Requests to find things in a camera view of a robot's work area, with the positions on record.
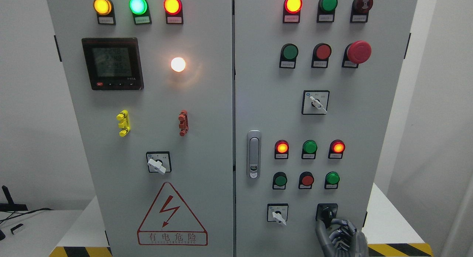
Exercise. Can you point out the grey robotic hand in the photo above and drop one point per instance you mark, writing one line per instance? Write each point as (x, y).
(345, 241)

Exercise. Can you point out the black rotary knob switch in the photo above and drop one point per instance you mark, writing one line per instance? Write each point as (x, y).
(326, 212)

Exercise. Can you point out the green push button lower right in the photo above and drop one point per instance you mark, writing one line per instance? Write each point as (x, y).
(331, 180)

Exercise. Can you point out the green push button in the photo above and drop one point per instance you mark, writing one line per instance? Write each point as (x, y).
(288, 56)
(331, 180)
(279, 181)

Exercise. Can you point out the red push button lower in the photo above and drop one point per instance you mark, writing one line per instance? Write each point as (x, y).
(306, 180)

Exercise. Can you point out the red push button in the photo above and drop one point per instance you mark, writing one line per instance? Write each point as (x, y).
(320, 56)
(306, 180)

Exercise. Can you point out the green push button lower left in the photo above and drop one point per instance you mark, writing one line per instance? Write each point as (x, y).
(279, 181)

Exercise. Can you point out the red indicator light lower right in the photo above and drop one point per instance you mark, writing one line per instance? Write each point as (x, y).
(336, 149)

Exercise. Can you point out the green indicator light lower middle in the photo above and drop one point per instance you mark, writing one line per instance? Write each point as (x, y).
(309, 150)

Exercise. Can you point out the red lit indicator lower left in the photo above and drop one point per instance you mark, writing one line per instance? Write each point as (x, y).
(281, 150)

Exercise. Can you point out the red lit indicator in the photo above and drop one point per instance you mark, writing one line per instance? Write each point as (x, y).
(291, 11)
(281, 150)

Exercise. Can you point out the grey right cabinet door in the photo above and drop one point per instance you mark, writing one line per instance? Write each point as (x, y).
(269, 99)

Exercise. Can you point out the grey cabinet door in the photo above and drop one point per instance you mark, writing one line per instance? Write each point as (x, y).
(269, 99)
(202, 160)

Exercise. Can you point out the red electric hazard warning sticker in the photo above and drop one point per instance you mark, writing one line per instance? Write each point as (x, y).
(171, 222)

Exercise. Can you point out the red emergency stop mushroom button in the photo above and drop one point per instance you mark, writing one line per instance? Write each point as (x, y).
(356, 53)

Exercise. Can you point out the red push button upper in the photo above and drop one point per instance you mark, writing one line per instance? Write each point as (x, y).
(320, 56)

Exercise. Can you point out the green push button upper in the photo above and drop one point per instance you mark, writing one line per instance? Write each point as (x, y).
(288, 56)

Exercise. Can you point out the red terminal connector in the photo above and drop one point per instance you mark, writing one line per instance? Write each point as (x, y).
(183, 123)

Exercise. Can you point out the green indicator light top right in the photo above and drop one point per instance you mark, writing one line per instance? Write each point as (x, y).
(326, 11)

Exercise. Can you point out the dark red buzzer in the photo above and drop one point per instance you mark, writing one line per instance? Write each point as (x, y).
(360, 11)

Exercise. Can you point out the red lit indicator right top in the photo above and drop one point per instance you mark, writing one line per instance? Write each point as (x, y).
(291, 11)

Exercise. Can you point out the white glowing lamp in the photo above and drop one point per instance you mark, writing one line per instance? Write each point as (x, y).
(178, 64)

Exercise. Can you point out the yellow terminal connector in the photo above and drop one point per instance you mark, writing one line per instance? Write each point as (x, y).
(124, 123)

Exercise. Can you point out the grey left cabinet door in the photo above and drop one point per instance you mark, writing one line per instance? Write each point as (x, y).
(202, 160)

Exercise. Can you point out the red lit indicator left door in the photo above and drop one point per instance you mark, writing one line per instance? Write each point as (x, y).
(173, 11)

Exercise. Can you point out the black digital power meter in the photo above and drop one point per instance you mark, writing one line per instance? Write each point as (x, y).
(113, 63)

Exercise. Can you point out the green lit indicator light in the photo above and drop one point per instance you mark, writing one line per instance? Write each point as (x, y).
(140, 12)

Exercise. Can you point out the small white black adapter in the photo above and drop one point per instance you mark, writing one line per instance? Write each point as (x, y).
(17, 228)

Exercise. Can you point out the black device with antenna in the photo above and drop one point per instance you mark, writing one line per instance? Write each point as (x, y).
(11, 205)

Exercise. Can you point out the yellow indicator light top left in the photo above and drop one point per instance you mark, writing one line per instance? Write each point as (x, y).
(104, 12)

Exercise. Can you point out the black object at left edge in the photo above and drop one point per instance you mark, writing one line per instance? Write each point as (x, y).
(2, 235)

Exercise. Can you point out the white selector switch lower right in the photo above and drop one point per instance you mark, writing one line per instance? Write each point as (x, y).
(278, 213)

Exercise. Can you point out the white selector switch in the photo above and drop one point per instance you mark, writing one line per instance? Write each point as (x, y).
(278, 213)
(315, 102)

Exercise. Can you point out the silver door latch handle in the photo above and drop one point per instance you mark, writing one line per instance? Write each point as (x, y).
(253, 153)

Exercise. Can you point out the white selector switch upper right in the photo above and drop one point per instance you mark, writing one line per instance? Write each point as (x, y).
(315, 102)

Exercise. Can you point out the white selector switch left door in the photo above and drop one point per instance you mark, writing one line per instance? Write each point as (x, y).
(159, 162)

